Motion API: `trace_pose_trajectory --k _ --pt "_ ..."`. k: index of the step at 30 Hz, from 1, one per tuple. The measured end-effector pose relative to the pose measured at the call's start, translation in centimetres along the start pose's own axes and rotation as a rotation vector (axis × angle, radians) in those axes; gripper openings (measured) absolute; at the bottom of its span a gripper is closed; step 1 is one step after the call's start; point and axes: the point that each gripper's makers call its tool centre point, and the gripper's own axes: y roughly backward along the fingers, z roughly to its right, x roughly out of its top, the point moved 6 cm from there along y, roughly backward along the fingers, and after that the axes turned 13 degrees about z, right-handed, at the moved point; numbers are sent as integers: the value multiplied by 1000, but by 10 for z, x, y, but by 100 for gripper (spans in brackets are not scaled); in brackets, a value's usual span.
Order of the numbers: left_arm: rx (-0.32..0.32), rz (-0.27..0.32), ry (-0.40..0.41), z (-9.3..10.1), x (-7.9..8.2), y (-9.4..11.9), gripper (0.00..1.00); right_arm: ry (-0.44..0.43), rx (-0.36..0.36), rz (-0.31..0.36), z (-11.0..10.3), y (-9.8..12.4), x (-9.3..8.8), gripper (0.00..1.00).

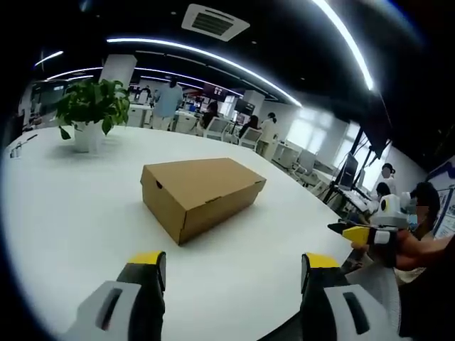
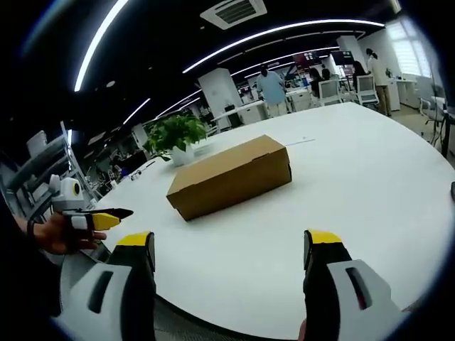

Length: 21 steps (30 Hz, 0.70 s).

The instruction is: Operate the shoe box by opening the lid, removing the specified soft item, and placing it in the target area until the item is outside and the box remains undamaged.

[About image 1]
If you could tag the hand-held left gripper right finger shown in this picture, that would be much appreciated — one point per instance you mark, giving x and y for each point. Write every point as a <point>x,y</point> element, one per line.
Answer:
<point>341,312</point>

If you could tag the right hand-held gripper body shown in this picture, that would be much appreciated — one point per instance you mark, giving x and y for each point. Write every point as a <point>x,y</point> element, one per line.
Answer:
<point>392,213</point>

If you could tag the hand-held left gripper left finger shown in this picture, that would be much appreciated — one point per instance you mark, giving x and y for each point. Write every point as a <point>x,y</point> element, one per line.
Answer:
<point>106,312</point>

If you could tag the brown cardboard shoe box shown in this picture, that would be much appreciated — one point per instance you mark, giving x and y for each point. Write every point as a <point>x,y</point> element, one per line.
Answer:
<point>202,184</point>

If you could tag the small item on table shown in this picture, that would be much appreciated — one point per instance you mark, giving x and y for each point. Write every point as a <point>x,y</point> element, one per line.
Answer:
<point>15,151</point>

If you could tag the computer monitor on stand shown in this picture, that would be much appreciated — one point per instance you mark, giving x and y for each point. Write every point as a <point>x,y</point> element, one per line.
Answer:
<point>347,172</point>

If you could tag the person's dark clothing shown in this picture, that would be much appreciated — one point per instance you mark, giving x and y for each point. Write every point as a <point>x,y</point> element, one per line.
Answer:
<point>426,302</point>

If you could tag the white mesh office chair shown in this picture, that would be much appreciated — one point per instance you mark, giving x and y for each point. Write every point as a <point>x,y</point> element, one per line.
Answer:
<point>217,128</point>
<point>250,138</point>

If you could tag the long ceiling light strip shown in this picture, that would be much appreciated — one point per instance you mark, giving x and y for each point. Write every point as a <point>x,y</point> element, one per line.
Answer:
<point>220,60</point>
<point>350,42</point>

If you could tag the white plant pot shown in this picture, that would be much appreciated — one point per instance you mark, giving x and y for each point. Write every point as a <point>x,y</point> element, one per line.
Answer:
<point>87,136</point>

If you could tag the dark pen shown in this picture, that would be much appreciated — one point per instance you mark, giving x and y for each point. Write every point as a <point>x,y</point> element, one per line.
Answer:
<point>32,137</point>

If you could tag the green potted plant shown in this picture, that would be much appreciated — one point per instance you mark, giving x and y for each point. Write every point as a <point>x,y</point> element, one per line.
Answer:
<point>92,101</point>

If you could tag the ceiling air vent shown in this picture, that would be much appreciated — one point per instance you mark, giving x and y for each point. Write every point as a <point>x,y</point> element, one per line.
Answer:
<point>215,22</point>

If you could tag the white pillar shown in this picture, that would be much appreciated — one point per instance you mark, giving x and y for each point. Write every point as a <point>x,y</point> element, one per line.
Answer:
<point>119,69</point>

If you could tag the short ceiling light strip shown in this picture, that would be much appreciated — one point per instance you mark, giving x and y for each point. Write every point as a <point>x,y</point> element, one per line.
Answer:
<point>48,58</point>

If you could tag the blue white wall poster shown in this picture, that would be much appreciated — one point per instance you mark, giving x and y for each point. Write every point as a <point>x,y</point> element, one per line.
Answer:
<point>444,199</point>

